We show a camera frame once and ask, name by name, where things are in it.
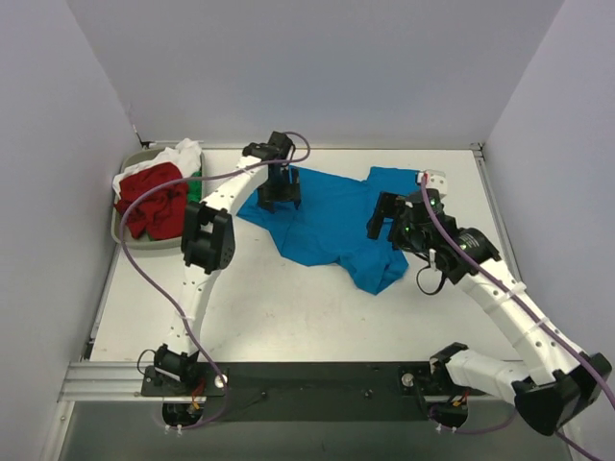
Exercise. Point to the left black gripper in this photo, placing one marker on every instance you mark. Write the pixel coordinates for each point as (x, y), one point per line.
(280, 192)

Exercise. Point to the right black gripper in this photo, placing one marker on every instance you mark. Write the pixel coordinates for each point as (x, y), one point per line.
(390, 207)

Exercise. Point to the blue t shirt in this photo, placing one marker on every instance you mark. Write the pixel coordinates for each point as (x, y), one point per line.
(330, 225)

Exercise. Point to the grey plastic bin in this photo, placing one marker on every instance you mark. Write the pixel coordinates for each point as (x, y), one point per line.
(121, 232)

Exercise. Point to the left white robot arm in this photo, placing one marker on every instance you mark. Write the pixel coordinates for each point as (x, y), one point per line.
(208, 243)

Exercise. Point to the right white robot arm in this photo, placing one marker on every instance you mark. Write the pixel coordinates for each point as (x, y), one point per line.
(555, 379)

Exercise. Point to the green t shirt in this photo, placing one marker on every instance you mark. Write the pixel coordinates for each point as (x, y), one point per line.
(194, 187)

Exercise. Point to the white t shirt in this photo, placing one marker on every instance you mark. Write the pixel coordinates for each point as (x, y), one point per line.
(186, 156)

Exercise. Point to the red t shirt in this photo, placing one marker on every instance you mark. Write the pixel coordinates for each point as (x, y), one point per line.
(132, 187)

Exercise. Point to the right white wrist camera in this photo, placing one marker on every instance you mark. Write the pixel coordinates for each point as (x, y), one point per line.
(434, 179)

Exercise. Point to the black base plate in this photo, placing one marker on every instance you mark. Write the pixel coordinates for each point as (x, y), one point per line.
(253, 408)

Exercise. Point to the aluminium front rail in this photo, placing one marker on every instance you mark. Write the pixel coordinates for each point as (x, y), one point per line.
(117, 381)

